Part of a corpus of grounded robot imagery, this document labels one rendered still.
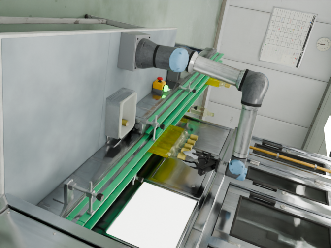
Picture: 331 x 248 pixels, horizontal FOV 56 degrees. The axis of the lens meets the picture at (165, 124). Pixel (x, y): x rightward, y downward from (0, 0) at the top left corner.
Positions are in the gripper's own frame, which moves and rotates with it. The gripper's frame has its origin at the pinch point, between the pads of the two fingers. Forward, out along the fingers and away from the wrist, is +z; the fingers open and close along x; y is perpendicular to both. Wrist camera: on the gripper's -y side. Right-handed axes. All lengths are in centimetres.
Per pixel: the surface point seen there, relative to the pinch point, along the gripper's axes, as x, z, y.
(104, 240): 23, 0, -85
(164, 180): -12.5, 6.5, -10.6
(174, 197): -12.1, -3.5, -20.3
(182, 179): -12.6, -2.5, -4.3
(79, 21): 53, 95, 36
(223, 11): -12, 107, 596
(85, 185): 6, 30, -53
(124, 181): -2.9, 20.6, -32.2
